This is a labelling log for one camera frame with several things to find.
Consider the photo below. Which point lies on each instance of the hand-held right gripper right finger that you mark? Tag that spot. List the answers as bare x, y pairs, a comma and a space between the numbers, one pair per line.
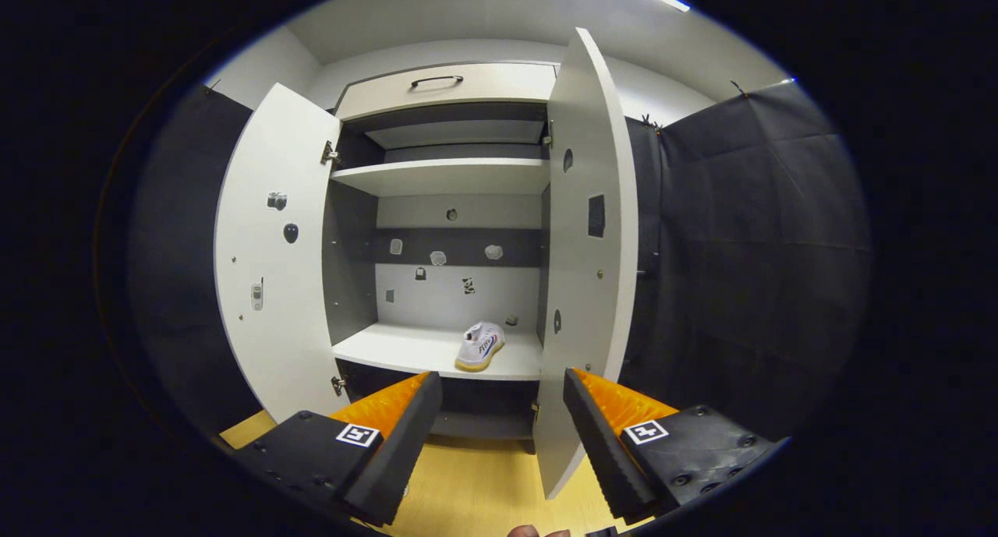
604, 451

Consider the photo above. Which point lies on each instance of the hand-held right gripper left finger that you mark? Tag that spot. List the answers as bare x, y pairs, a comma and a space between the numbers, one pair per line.
398, 459

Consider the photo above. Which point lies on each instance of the white shoe cabinet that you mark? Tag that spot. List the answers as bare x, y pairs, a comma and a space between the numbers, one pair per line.
437, 350

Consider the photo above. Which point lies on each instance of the white sneaker shoe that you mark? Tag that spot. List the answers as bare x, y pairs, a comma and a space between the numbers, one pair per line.
479, 350

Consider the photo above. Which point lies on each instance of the white shoe cabinet door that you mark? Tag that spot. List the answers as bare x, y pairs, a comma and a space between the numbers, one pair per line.
592, 287
273, 326

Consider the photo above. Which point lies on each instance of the white cabinet drawer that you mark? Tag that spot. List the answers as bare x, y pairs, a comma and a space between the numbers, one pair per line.
507, 85

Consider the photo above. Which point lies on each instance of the black backdrop cloth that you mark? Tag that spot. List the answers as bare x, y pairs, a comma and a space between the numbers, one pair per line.
179, 287
741, 287

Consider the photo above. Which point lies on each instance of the black cloth clip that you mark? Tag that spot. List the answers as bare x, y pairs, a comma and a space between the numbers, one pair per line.
739, 90
651, 123

